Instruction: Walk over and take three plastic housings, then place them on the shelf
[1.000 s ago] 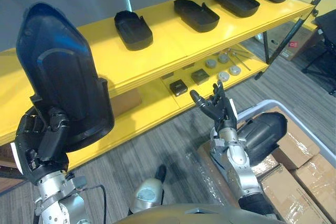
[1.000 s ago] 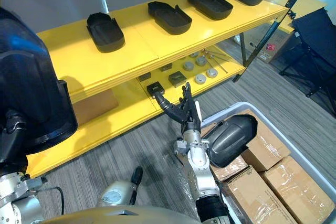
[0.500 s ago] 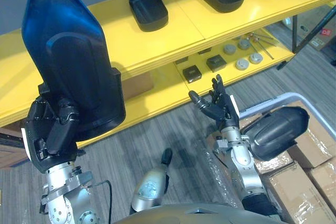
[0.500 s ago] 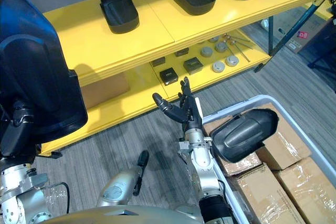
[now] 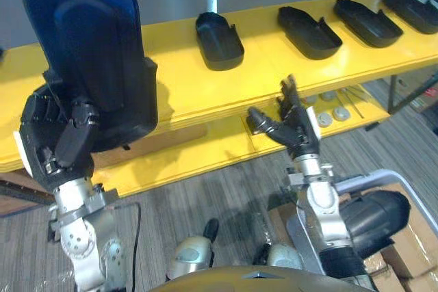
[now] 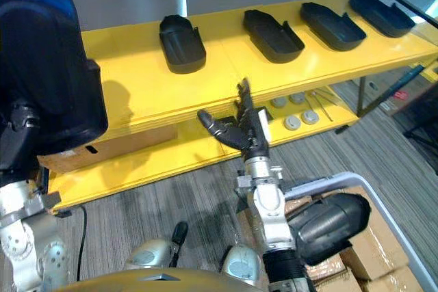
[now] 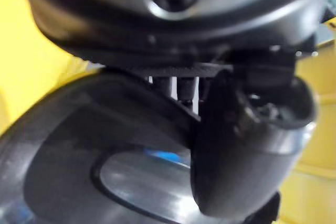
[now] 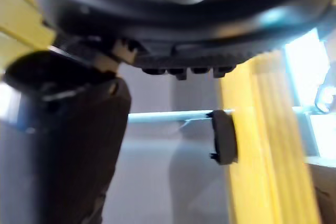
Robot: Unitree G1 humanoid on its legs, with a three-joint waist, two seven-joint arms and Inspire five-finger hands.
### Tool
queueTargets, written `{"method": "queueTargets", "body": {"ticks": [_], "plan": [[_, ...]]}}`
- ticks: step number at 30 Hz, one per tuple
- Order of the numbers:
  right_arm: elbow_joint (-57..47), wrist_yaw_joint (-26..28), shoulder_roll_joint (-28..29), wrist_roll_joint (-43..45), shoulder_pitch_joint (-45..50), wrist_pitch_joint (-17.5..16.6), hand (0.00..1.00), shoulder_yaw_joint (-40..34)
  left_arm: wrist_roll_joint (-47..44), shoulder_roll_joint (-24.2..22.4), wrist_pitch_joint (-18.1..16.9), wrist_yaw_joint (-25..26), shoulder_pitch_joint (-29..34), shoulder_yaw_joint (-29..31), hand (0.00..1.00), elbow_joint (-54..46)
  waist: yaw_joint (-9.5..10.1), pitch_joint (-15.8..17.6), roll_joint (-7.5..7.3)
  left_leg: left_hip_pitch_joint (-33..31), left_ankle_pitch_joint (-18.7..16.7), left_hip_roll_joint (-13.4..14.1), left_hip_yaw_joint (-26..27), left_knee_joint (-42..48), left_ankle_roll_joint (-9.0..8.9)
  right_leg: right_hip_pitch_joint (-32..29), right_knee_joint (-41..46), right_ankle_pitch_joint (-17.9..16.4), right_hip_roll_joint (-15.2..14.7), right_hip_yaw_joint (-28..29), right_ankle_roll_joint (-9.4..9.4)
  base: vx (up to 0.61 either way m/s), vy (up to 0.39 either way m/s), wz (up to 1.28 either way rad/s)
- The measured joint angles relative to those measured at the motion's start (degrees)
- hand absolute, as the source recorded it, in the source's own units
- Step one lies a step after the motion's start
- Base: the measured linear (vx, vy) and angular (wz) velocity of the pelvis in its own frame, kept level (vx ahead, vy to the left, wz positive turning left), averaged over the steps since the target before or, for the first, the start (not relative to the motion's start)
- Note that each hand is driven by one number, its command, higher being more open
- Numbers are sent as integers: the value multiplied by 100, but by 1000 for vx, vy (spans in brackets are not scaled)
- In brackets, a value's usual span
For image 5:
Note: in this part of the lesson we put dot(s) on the silver right robot leg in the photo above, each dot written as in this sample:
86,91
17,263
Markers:
282,258

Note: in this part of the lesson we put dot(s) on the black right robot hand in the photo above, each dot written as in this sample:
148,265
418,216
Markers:
295,128

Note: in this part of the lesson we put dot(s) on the grey cart frame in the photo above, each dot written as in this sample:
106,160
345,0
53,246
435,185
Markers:
415,196

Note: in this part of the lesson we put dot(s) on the yellow shelf board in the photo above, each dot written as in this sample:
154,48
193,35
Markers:
212,90
191,162

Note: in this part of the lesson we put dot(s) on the thin metal rods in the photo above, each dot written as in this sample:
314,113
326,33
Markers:
354,98

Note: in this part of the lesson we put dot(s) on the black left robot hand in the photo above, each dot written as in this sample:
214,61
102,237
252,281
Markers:
41,155

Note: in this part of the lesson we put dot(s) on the silver robot leg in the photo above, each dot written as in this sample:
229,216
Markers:
282,258
191,254

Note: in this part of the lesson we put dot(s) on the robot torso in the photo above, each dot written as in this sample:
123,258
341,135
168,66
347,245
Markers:
260,281

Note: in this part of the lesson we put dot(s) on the round silver disc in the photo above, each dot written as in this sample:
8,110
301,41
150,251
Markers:
324,120
341,114
328,96
310,100

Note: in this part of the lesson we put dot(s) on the silver left robot leg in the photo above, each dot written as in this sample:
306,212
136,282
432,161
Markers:
191,254

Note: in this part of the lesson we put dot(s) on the black plastic housing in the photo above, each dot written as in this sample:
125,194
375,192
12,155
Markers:
219,46
89,39
373,218
308,37
367,23
412,13

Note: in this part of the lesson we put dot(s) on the brown cardboard box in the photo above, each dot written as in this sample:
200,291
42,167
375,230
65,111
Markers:
415,258

